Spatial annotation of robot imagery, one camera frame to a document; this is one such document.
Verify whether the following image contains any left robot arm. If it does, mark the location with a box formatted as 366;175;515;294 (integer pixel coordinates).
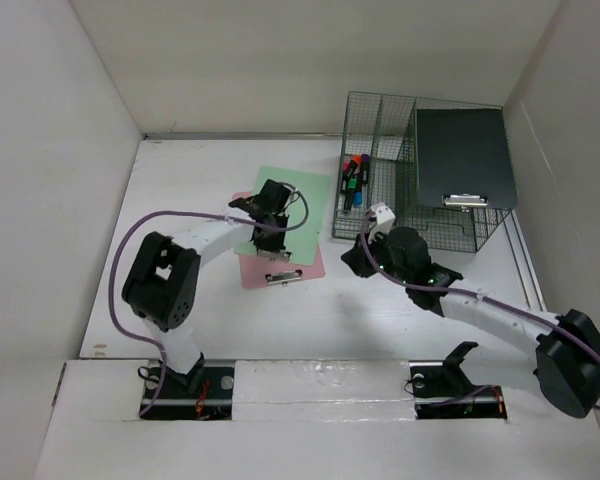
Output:
121;179;309;397

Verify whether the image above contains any purple capped black highlighter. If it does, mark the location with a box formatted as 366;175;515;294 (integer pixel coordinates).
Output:
360;154;371;185

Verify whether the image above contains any green wire mesh organizer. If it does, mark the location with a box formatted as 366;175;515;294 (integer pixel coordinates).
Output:
332;91;511;253

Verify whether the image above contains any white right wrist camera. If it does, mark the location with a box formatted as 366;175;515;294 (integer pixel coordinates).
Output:
367;202;396;243

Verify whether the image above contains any black clipboard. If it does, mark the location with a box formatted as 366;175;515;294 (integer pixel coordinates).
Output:
414;108;518;209

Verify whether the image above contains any pink clipboard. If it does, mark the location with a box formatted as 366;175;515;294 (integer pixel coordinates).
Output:
234;210;325;290

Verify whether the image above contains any pink capped black highlighter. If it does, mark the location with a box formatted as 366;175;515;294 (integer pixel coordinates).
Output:
340;160;357;194

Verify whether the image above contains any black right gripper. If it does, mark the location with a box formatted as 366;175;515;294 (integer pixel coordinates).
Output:
340;225;412;286

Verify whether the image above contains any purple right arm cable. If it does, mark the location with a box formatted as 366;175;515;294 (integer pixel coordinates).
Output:
359;212;600;414

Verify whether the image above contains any black mounting rail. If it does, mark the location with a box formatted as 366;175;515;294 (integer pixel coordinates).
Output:
138;354;507;422

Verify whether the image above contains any green capped black highlighter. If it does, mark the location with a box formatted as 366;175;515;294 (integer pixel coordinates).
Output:
343;178;357;211

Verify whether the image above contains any orange capped black highlighter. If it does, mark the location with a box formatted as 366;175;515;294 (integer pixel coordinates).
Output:
343;155;361;182

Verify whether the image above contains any green clipboard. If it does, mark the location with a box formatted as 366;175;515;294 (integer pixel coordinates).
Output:
233;165;332;269

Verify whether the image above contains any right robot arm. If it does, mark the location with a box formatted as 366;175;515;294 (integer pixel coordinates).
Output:
341;227;600;418

